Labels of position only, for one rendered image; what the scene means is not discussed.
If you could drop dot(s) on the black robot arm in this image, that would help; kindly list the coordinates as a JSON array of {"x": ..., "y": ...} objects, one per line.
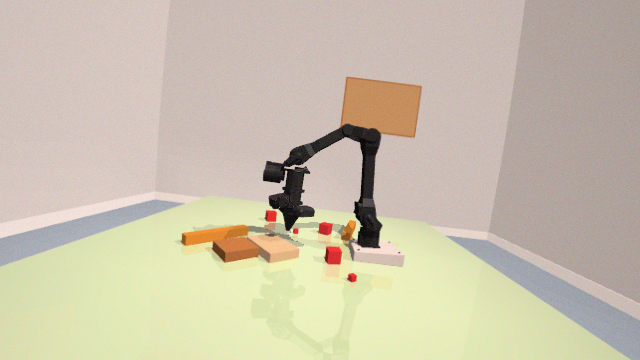
[{"x": 365, "y": 210}]

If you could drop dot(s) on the orange flat bar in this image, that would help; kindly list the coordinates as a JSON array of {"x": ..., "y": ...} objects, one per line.
[
  {"x": 203, "y": 236},
  {"x": 348, "y": 231}
]

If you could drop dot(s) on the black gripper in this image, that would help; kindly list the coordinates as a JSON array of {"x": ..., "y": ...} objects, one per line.
[{"x": 290, "y": 215}]

